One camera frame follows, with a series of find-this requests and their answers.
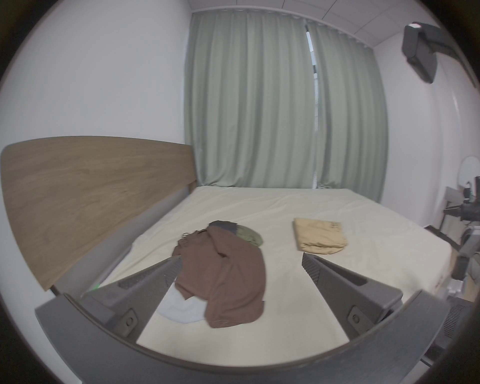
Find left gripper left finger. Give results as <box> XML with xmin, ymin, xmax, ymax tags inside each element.
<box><xmin>80</xmin><ymin>256</ymin><xmax>184</xmax><ymax>342</ymax></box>

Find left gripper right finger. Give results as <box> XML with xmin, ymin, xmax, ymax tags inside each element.
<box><xmin>301</xmin><ymin>252</ymin><xmax>404</xmax><ymax>340</ymax></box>

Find beige shorts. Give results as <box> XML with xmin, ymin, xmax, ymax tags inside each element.
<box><xmin>293</xmin><ymin>217</ymin><xmax>350</xmax><ymax>255</ymax></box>

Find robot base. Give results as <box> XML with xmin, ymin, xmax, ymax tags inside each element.
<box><xmin>422</xmin><ymin>278</ymin><xmax>480</xmax><ymax>367</ymax></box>

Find bed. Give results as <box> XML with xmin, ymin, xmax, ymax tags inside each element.
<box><xmin>0</xmin><ymin>136</ymin><xmax>455</xmax><ymax>367</ymax></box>

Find white garment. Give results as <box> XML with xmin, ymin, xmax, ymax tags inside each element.
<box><xmin>157</xmin><ymin>286</ymin><xmax>209</xmax><ymax>324</ymax></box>

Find brown garment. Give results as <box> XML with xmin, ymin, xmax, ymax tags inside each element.
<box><xmin>171</xmin><ymin>227</ymin><xmax>267</xmax><ymax>329</ymax></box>

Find dark grey garment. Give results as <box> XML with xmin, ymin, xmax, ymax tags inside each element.
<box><xmin>208</xmin><ymin>220</ymin><xmax>239</xmax><ymax>236</ymax></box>

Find green garment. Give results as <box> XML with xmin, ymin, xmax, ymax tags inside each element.
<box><xmin>234</xmin><ymin>224</ymin><xmax>265</xmax><ymax>248</ymax></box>

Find pale green curtain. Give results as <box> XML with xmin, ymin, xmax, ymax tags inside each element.
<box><xmin>307</xmin><ymin>20</ymin><xmax>389</xmax><ymax>203</ymax></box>
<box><xmin>183</xmin><ymin>10</ymin><xmax>316</xmax><ymax>189</ymax></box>

